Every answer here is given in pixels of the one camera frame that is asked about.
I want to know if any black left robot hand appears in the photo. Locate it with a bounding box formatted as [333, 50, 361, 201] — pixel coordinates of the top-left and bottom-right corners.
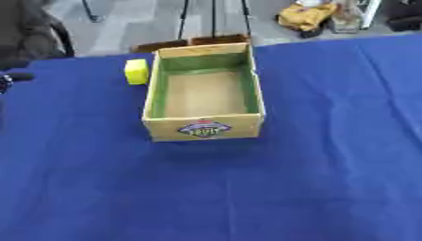
[0, 71, 37, 96]

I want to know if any tan cardboard box green inside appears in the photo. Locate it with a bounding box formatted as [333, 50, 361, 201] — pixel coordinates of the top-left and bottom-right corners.
[130, 33, 268, 143]

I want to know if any black chair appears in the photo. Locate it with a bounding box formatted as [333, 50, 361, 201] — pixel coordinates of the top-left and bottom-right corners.
[47, 14, 78, 58]

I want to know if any yellow block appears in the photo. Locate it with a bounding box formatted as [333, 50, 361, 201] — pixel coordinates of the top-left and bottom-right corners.
[123, 58, 151, 86]

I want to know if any black tripod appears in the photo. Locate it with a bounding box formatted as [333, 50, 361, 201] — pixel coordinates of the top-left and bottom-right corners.
[176, 0, 254, 40]

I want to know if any yellow bag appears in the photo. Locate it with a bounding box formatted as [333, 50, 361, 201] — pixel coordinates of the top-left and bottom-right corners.
[275, 0, 340, 40]

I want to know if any clear plastic container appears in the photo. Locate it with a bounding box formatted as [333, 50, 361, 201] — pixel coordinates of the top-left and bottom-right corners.
[328, 0, 365, 34]

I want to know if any black bag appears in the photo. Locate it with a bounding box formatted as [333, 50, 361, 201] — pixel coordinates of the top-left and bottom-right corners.
[381, 0, 422, 33]

